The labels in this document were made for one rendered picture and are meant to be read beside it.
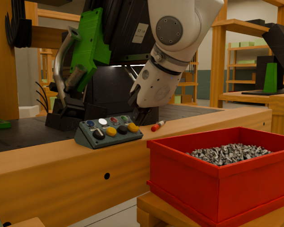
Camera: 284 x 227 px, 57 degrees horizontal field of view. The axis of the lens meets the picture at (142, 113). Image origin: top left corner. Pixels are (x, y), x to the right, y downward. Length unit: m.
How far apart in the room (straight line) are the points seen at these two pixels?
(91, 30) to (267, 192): 0.66
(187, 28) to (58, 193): 0.40
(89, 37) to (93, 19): 0.06
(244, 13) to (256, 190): 10.48
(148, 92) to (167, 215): 0.25
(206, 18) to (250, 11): 10.30
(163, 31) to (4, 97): 0.80
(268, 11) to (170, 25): 10.10
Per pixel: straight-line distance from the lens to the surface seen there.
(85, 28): 0.92
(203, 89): 11.57
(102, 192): 0.63
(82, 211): 0.62
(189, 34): 0.45
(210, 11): 0.52
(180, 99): 7.34
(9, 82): 1.13
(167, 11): 0.45
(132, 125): 0.67
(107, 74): 1.08
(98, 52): 0.87
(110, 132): 0.62
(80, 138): 0.64
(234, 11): 11.14
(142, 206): 0.60
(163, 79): 0.56
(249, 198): 0.53
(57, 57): 0.95
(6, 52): 1.13
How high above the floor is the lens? 1.07
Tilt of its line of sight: 9 degrees down
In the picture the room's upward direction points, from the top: straight up
